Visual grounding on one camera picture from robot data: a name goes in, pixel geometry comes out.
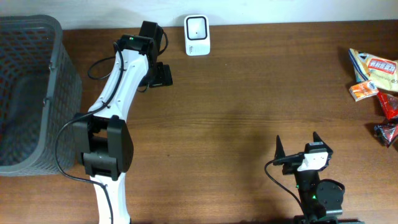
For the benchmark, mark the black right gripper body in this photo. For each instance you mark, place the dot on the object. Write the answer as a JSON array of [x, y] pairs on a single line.
[[290, 168]]

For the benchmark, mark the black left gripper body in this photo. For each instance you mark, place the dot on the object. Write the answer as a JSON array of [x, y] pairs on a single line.
[[159, 75]]

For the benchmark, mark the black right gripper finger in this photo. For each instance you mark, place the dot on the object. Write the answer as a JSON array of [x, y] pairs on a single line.
[[316, 137], [279, 151]]

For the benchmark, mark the small orange box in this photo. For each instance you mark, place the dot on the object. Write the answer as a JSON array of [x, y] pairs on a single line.
[[363, 90]]

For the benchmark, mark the black orange snack packet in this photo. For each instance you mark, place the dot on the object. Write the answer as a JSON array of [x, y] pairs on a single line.
[[387, 133]]

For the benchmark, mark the red snack bag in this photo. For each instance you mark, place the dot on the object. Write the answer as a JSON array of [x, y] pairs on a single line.
[[389, 105]]

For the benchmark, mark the cream yellow chip bag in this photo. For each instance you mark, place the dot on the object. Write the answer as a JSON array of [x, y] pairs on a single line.
[[382, 72]]

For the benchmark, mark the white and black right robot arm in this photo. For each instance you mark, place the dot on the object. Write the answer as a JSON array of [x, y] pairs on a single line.
[[319, 199]]

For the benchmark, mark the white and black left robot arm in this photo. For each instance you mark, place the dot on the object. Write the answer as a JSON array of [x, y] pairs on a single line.
[[103, 143]]

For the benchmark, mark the white barcode scanner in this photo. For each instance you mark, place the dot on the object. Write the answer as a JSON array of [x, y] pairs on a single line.
[[197, 35]]

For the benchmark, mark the grey plastic mesh basket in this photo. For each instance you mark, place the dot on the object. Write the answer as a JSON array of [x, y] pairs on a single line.
[[40, 91]]

